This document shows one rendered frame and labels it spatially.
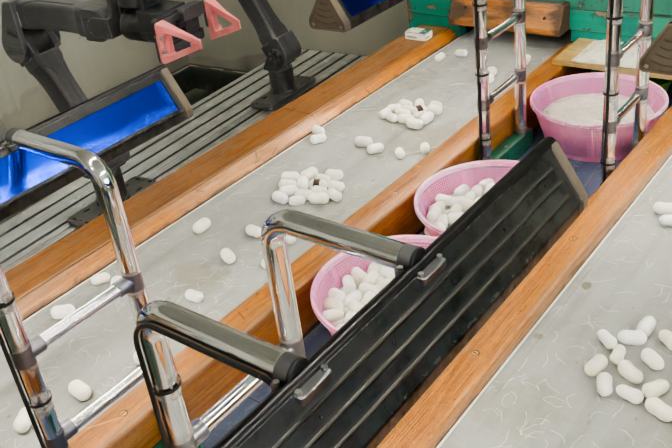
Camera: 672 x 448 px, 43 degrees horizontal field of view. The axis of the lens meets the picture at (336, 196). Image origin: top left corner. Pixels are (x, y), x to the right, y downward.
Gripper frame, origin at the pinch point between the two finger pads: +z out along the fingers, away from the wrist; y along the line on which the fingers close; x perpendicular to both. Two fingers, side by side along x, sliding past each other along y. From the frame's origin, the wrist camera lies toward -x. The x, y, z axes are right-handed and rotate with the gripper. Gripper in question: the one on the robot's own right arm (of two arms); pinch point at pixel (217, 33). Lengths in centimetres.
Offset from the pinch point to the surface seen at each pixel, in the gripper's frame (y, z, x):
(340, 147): 27.3, 1.9, 33.2
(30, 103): 90, -196, 80
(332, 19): 13.7, 13.3, 0.9
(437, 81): 64, 5, 33
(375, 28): 181, -86, 69
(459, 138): 35, 25, 30
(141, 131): -30.6, 13.0, 1.2
